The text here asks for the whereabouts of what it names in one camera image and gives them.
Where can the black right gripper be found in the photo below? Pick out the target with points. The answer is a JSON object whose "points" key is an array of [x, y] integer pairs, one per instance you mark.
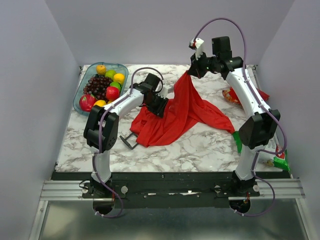
{"points": [[194, 69]]}

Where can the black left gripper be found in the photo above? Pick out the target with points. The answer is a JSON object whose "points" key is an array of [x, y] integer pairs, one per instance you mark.
{"points": [[159, 110]]}

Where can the red t-shirt garment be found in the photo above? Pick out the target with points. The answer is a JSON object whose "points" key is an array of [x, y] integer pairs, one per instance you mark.
{"points": [[181, 113]]}

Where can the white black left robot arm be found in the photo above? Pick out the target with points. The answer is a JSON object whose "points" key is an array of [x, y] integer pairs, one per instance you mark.
{"points": [[101, 129]]}

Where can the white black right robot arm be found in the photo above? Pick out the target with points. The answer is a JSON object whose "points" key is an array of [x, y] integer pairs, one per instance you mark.
{"points": [[261, 120]]}

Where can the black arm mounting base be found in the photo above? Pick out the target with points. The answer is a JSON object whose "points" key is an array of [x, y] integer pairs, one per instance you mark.
{"points": [[155, 190]]}

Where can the red cookie snack bag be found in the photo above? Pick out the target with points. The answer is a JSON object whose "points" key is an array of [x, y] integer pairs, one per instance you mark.
{"points": [[230, 96]]}

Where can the green apple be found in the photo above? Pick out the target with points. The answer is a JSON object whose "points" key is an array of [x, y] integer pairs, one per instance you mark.
{"points": [[116, 85]]}

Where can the red apple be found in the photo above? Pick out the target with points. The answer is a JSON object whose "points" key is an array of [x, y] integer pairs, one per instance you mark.
{"points": [[112, 93]]}

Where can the yellow orange fruit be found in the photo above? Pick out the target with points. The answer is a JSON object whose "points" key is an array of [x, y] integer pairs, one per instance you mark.
{"points": [[119, 78]]}

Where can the clear teal fruit tray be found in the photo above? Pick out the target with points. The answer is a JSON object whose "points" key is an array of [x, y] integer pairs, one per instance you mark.
{"points": [[88, 72]]}

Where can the green lime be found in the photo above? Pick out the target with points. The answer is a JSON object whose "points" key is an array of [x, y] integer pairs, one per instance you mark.
{"points": [[110, 73]]}

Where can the yellow mango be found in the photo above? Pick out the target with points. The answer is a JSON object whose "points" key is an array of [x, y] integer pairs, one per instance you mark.
{"points": [[100, 103]]}

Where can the dark purple grape bunch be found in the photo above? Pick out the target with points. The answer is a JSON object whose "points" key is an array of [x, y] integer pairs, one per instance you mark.
{"points": [[97, 86]]}

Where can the orange tangerine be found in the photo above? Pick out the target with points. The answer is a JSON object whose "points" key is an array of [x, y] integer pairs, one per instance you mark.
{"points": [[101, 69]]}

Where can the red dragon fruit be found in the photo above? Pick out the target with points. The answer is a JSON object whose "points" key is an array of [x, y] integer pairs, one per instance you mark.
{"points": [[86, 102]]}

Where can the green chips snack bag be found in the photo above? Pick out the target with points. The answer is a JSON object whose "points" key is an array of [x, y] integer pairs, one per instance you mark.
{"points": [[279, 161]]}

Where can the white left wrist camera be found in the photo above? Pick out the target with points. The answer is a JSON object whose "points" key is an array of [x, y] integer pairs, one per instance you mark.
{"points": [[166, 89]]}

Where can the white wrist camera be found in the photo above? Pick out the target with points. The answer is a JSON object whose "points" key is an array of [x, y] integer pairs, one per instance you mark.
{"points": [[197, 45], [166, 89]]}

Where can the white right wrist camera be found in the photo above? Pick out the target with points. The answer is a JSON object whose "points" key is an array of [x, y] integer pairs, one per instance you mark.
{"points": [[197, 45]]}

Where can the black square frame stand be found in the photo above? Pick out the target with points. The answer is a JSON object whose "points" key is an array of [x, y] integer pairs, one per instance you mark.
{"points": [[126, 142]]}

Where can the aluminium rail frame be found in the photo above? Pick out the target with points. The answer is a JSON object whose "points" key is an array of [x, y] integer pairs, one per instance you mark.
{"points": [[63, 214]]}

